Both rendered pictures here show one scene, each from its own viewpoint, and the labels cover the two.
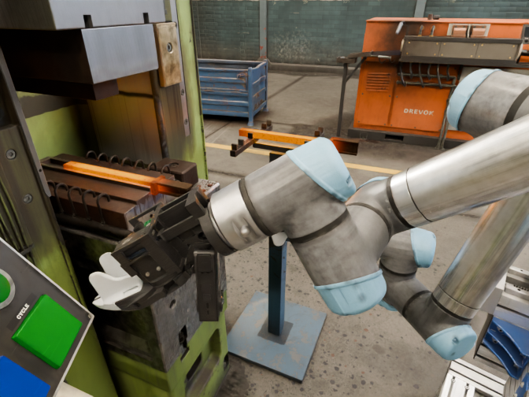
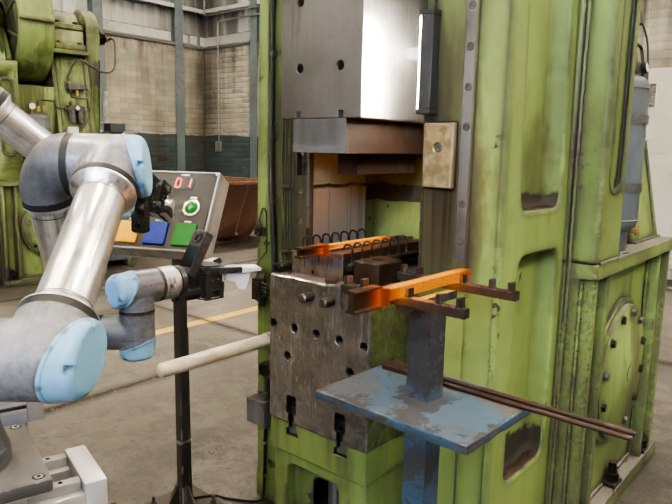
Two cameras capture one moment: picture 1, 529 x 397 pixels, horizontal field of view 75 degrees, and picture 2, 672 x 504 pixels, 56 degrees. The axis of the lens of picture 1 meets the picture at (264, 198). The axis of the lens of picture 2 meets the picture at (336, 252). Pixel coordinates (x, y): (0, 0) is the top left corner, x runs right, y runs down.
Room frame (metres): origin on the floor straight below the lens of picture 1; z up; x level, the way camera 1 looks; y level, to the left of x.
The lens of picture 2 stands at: (1.39, -1.41, 1.28)
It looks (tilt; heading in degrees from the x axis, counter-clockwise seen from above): 9 degrees down; 108
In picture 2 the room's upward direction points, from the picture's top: 1 degrees clockwise
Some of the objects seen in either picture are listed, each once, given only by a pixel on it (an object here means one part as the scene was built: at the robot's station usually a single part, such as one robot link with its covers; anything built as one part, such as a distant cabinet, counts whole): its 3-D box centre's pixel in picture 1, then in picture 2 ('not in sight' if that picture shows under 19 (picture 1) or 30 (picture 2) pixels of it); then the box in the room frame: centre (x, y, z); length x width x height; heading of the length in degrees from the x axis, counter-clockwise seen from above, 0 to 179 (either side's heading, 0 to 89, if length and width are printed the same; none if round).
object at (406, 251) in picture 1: (403, 245); (135, 289); (0.57, -0.28, 0.97); 0.11 x 0.08 x 0.09; 68
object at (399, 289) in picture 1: (399, 287); (129, 333); (0.56, -0.29, 0.88); 0.11 x 0.08 x 0.11; 20
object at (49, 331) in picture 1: (48, 331); (184, 235); (0.33, 0.30, 1.01); 0.07 x 0.05 x 0.07; 3
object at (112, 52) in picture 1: (52, 47); (364, 137); (0.86, 0.48, 1.32); 0.42 x 0.20 x 0.10; 68
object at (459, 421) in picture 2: not in sight; (423, 399); (1.16, -0.06, 0.73); 0.40 x 0.30 x 0.02; 156
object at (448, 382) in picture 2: not in sight; (493, 395); (1.31, -0.01, 0.74); 0.60 x 0.04 x 0.01; 157
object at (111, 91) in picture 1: (58, 79); (378, 163); (0.89, 0.51, 1.24); 0.30 x 0.07 x 0.06; 68
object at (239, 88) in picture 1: (220, 89); not in sight; (4.98, 0.62, 0.36); 1.20 x 0.80 x 0.72; 74
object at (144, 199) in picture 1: (90, 187); (361, 253); (0.86, 0.48, 0.96); 0.42 x 0.20 x 0.09; 68
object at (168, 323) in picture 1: (121, 252); (374, 338); (0.91, 0.47, 0.69); 0.56 x 0.38 x 0.45; 68
